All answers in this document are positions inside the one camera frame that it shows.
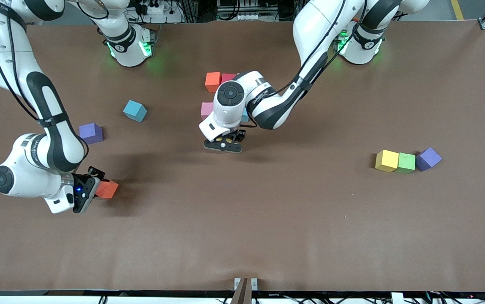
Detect orange foam cube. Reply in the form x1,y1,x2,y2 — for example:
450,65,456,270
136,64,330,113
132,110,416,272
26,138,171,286
205,72,222,93
95,180,119,199

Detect purple foam cube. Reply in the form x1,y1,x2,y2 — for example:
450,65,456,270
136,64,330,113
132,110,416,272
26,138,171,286
79,122,104,145
416,147,443,172

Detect paper table cover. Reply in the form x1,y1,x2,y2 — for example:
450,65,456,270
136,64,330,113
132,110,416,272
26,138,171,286
0,21,485,292

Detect green foam cube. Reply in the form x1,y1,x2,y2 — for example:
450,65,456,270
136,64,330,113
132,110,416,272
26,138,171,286
395,152,417,174

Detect metal mounting bracket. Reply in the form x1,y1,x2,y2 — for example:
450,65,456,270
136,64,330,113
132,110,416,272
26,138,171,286
234,277,259,304

